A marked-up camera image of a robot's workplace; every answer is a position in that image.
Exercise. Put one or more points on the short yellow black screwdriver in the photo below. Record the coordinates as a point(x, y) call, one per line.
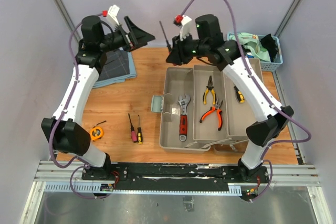
point(239, 95)

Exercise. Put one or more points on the green cloth in basket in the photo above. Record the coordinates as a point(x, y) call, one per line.
point(252, 43)

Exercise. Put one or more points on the orange tape measure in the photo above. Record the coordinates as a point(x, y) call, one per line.
point(97, 132)

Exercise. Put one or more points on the red handled adjustable wrench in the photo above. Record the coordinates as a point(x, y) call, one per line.
point(183, 102)

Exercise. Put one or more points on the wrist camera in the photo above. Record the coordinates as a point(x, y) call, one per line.
point(184, 23)
point(111, 15)

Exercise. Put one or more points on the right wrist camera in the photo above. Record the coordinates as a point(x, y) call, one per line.
point(184, 23)

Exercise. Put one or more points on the grey plastic tool box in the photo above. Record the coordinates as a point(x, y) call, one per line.
point(214, 116)

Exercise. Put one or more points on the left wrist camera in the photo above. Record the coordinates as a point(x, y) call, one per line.
point(111, 15)

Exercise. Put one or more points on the black cloth in basket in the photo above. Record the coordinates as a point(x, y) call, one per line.
point(270, 44)

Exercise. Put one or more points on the long yellow black screwdriver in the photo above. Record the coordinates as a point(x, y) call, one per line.
point(139, 132)

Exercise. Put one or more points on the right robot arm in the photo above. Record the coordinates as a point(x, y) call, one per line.
point(271, 116)

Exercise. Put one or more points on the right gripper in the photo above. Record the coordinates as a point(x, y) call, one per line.
point(178, 55)

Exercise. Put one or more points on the light blue folded cloth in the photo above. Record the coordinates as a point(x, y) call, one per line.
point(131, 75)

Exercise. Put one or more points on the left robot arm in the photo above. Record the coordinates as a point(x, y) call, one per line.
point(63, 130)

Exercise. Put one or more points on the pink handled screwdriver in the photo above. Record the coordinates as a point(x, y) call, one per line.
point(133, 133)

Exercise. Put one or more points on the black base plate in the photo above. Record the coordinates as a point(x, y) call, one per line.
point(173, 178)

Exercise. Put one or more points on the red handled screwdriver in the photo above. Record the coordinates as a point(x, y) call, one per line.
point(165, 37)

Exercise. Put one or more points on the dark grey checked cloth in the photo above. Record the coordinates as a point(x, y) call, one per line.
point(117, 65)

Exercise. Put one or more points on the blue plastic basket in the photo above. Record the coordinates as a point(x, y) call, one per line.
point(269, 66)

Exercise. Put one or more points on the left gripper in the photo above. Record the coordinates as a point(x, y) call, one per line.
point(140, 36)

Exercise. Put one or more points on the aluminium frame rail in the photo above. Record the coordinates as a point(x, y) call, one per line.
point(54, 179)

